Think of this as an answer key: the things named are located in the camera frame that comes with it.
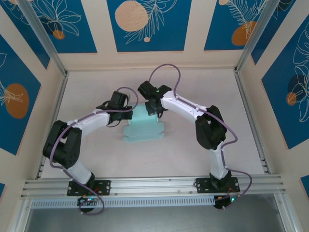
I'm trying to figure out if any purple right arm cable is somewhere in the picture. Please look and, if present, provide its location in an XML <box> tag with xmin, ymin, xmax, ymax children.
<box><xmin>148</xmin><ymin>63</ymin><xmax>253</xmax><ymax>211</ymax></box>

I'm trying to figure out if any grey metal panel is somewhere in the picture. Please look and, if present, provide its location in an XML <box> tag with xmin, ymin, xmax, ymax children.
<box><xmin>23</xmin><ymin>194</ymin><xmax>288</xmax><ymax>232</ymax></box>

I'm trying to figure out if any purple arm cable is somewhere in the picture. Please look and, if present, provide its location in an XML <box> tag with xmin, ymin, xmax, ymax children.
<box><xmin>148</xmin><ymin>63</ymin><xmax>253</xmax><ymax>211</ymax></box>
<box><xmin>49</xmin><ymin>86</ymin><xmax>135</xmax><ymax>216</ymax></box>

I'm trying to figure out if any light blue paper box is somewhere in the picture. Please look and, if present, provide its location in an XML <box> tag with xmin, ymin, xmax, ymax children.
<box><xmin>122</xmin><ymin>102</ymin><xmax>166</xmax><ymax>144</ymax></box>

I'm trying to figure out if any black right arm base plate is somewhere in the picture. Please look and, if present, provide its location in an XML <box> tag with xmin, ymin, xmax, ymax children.
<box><xmin>195</xmin><ymin>176</ymin><xmax>241</xmax><ymax>194</ymax></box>

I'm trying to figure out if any grey slotted cable duct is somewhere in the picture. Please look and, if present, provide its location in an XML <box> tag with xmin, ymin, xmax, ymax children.
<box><xmin>30</xmin><ymin>196</ymin><xmax>217</xmax><ymax>209</ymax></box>

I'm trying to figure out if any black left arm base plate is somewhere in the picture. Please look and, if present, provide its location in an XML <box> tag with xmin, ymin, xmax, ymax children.
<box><xmin>67</xmin><ymin>179</ymin><xmax>112</xmax><ymax>196</ymax></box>

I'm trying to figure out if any aluminium frame post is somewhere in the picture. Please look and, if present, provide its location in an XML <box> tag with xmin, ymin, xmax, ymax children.
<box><xmin>16</xmin><ymin>0</ymin><xmax>68</xmax><ymax>77</ymax></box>
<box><xmin>235</xmin><ymin>0</ymin><xmax>294</xmax><ymax>73</ymax></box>

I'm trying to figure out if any aluminium cross rail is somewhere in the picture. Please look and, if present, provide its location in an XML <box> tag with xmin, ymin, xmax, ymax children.
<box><xmin>20</xmin><ymin>175</ymin><xmax>289</xmax><ymax>199</ymax></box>

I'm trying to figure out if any blue floral wall poster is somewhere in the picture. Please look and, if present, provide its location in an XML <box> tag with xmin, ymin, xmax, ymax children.
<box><xmin>261</xmin><ymin>23</ymin><xmax>309</xmax><ymax>150</ymax></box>
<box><xmin>107</xmin><ymin>0</ymin><xmax>193</xmax><ymax>53</ymax></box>
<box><xmin>0</xmin><ymin>33</ymin><xmax>42</xmax><ymax>156</ymax></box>
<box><xmin>204</xmin><ymin>0</ymin><xmax>269</xmax><ymax>51</ymax></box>
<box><xmin>0</xmin><ymin>0</ymin><xmax>51</xmax><ymax>70</ymax></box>
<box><xmin>251</xmin><ymin>0</ymin><xmax>309</xmax><ymax>65</ymax></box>
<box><xmin>26</xmin><ymin>0</ymin><xmax>98</xmax><ymax>54</ymax></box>

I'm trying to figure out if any aluminium side rail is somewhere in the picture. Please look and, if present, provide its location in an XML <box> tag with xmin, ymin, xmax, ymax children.
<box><xmin>36</xmin><ymin>72</ymin><xmax>70</xmax><ymax>179</ymax></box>
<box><xmin>234</xmin><ymin>70</ymin><xmax>270</xmax><ymax>174</ymax></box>

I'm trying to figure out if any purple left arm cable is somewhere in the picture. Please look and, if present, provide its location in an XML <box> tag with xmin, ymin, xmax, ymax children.
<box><xmin>49</xmin><ymin>86</ymin><xmax>135</xmax><ymax>216</ymax></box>

